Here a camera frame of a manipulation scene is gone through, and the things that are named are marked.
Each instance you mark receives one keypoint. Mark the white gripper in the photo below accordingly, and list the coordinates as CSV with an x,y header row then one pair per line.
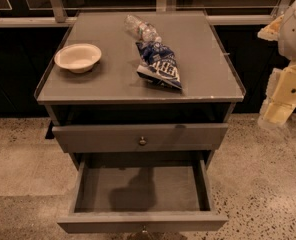
x,y
295,30

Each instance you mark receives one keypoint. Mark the blue chip bag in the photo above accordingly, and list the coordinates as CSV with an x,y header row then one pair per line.
x,y
158,64

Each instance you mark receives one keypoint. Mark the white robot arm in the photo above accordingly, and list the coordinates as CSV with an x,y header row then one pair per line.
x,y
287,36

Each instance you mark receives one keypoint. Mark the closed grey upper drawer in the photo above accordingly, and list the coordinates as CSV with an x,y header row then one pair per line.
x,y
125,138

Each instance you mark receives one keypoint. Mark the round brass drawer knob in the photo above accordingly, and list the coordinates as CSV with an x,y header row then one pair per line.
x,y
142,141

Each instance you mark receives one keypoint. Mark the grey drawer cabinet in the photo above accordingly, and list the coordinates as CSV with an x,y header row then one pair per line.
x,y
112,93

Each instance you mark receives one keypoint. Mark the open grey lower drawer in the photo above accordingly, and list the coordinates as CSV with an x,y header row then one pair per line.
x,y
162,195

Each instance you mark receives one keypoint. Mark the brass lower drawer knob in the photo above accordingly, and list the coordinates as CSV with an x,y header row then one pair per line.
x,y
144,231

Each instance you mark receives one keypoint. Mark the clear plastic water bottle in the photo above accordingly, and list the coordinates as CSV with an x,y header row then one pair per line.
x,y
142,29

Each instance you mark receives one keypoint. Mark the white paper bowl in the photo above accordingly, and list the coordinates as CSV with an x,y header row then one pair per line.
x,y
78,58

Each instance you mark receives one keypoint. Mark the metal window frame rail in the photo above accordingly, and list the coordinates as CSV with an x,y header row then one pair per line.
x,y
30,22

